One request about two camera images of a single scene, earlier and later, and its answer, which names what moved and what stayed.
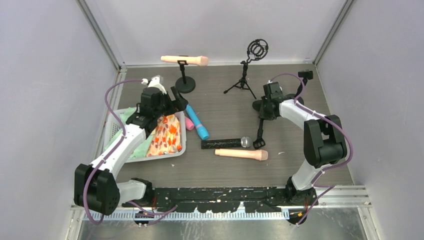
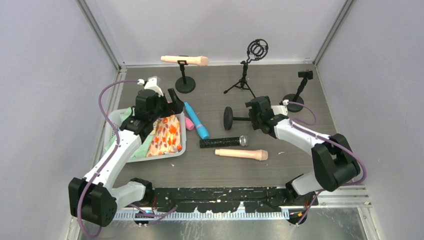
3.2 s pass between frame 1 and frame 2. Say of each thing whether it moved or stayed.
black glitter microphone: stayed
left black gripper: stayed
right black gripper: moved
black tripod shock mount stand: stayed
